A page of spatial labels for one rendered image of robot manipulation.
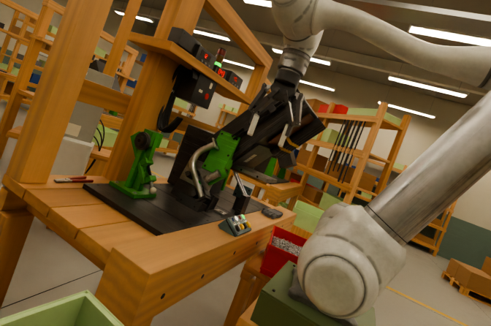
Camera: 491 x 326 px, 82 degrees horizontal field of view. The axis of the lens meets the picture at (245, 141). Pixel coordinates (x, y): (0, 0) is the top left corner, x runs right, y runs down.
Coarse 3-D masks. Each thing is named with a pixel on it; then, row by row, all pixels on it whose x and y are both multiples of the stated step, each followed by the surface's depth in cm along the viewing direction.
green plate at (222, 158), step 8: (224, 136) 139; (224, 144) 137; (232, 144) 136; (216, 152) 137; (224, 152) 136; (232, 152) 135; (208, 160) 137; (216, 160) 135; (224, 160) 134; (232, 160) 140; (208, 168) 135; (216, 168) 134; (224, 168) 133
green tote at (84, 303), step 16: (48, 304) 40; (64, 304) 42; (80, 304) 44; (96, 304) 44; (0, 320) 35; (16, 320) 36; (32, 320) 38; (48, 320) 40; (64, 320) 43; (80, 320) 44; (96, 320) 43; (112, 320) 42
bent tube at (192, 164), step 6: (210, 144) 136; (216, 144) 138; (198, 150) 137; (204, 150) 136; (192, 156) 136; (198, 156) 137; (192, 162) 135; (192, 168) 134; (192, 174) 132; (198, 180) 131; (198, 186) 129; (198, 192) 128
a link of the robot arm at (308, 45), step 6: (312, 36) 79; (318, 36) 82; (288, 42) 83; (294, 42) 81; (300, 42) 80; (306, 42) 81; (312, 42) 82; (318, 42) 85; (294, 48) 83; (300, 48) 83; (306, 48) 83; (312, 48) 84; (306, 54) 84; (312, 54) 86
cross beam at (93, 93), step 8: (88, 80) 111; (88, 88) 112; (96, 88) 115; (104, 88) 118; (80, 96) 110; (88, 96) 113; (96, 96) 116; (104, 96) 119; (112, 96) 122; (120, 96) 126; (128, 96) 129; (88, 104) 114; (96, 104) 117; (104, 104) 120; (112, 104) 123; (120, 104) 127; (128, 104) 131; (120, 112) 128; (184, 120) 170; (192, 120) 176; (176, 128) 166; (184, 128) 172; (208, 128) 195; (216, 128) 204
